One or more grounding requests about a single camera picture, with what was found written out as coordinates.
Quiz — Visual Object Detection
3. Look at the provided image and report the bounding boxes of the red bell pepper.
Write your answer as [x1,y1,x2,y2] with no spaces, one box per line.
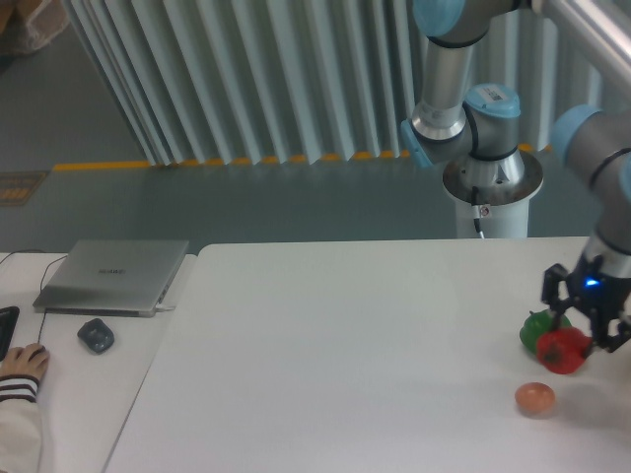
[535,327,592,374]

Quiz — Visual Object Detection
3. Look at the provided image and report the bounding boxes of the white accordion partition screen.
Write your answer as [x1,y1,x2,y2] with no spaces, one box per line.
[58,0,605,169]

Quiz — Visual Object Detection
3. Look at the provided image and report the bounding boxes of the green bell pepper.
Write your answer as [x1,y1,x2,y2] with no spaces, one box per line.
[519,309,553,356]

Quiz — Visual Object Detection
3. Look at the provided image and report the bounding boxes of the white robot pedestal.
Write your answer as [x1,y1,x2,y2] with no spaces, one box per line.
[443,150,543,238]

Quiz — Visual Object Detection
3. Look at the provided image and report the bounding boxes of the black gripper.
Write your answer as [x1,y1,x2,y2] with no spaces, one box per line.
[540,255,630,359]

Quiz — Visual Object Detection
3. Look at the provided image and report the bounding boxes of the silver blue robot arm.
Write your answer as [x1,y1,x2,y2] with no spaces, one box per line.
[400,1,630,370]

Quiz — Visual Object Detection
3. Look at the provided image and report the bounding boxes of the silver closed laptop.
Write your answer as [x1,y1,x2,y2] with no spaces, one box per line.
[33,239,188,317]

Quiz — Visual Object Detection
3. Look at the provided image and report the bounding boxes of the white striped sleeve forearm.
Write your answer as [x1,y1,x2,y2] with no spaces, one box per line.
[1,374,42,472]

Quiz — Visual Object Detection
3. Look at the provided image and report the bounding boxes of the black mouse cable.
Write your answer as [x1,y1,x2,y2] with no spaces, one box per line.
[0,249,70,346]

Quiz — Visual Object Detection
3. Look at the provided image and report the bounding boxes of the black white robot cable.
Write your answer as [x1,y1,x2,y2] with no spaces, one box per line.
[469,184,489,240]

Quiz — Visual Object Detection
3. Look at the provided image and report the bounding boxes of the black keyboard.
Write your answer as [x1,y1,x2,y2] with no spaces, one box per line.
[0,305,20,361]

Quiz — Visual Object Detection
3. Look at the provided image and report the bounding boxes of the person's hand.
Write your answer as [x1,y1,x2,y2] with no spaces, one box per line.
[1,343,50,383]

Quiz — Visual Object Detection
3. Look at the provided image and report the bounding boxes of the dark grey small controller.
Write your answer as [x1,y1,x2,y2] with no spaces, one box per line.
[77,318,115,355]

